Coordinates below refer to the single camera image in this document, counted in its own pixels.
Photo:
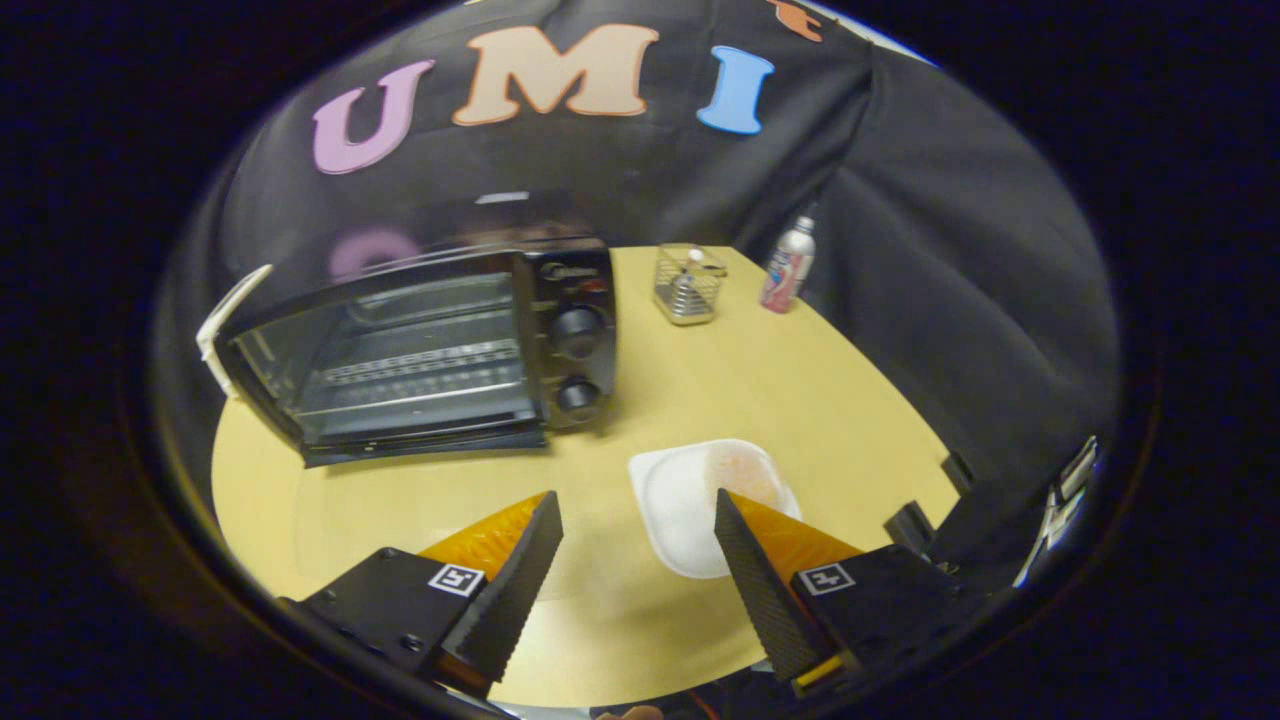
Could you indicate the silver and pink bottle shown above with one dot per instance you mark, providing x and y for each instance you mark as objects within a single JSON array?
[{"x": 788, "y": 268}]

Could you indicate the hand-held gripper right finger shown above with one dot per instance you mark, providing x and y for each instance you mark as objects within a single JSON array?
[{"x": 765, "y": 590}]

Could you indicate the black toaster oven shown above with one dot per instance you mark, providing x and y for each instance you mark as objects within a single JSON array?
[{"x": 575, "y": 330}]

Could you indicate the breaded croquette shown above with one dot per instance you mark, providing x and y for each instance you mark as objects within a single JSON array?
[{"x": 745, "y": 472}]

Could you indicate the white pop-up toaster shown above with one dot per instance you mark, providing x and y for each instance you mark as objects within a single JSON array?
[{"x": 225, "y": 320}]

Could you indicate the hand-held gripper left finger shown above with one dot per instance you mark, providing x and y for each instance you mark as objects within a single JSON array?
[{"x": 520, "y": 585}]

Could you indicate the white square plate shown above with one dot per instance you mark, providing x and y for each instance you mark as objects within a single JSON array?
[{"x": 675, "y": 500}]

